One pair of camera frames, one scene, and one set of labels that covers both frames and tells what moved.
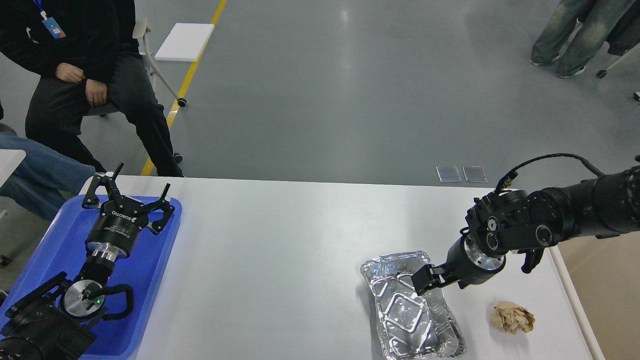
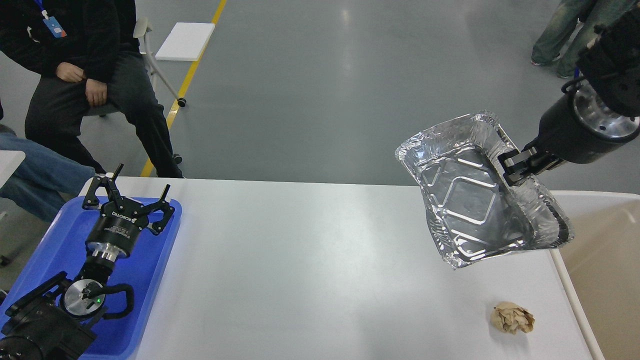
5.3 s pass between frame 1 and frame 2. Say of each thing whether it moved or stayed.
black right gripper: moved
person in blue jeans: stayed
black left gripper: stayed
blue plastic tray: stayed
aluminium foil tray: moved
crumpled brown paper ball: stayed
